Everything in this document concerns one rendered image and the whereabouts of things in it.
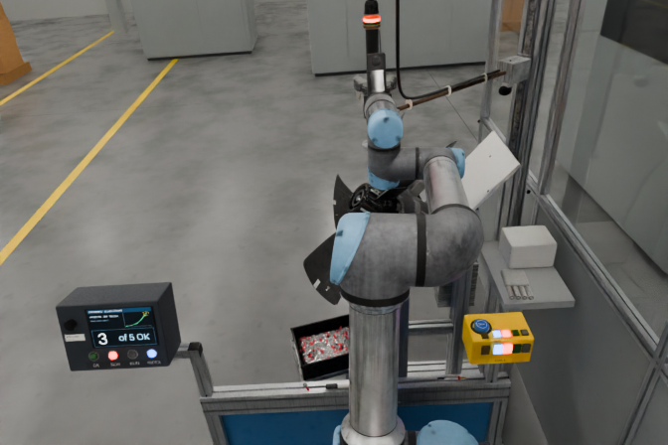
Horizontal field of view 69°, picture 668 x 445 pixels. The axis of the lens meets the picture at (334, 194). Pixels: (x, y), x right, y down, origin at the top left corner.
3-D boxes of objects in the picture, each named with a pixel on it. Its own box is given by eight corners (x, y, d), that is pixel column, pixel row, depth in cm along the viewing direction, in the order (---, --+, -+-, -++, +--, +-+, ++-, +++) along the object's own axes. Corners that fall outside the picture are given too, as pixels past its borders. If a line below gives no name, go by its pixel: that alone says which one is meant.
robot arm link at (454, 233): (506, 238, 69) (462, 134, 113) (427, 235, 70) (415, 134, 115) (497, 305, 74) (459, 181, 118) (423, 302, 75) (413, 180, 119)
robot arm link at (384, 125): (368, 153, 107) (368, 117, 102) (365, 133, 116) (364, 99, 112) (404, 152, 107) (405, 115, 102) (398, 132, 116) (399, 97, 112)
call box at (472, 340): (516, 337, 140) (521, 310, 135) (529, 366, 131) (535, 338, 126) (460, 340, 140) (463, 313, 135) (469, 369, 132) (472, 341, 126)
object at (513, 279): (523, 272, 180) (524, 268, 178) (534, 301, 167) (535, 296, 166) (499, 272, 180) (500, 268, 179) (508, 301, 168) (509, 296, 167)
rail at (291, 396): (503, 389, 147) (507, 371, 143) (508, 400, 144) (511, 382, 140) (207, 403, 149) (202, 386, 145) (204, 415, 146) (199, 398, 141)
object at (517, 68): (513, 75, 175) (516, 52, 171) (530, 79, 170) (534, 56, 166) (494, 82, 170) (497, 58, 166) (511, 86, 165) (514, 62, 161)
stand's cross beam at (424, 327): (450, 326, 202) (451, 318, 200) (452, 333, 199) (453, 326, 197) (406, 328, 202) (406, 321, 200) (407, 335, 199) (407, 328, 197)
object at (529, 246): (537, 241, 195) (542, 219, 189) (554, 267, 181) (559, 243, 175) (494, 244, 195) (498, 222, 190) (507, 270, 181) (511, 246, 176)
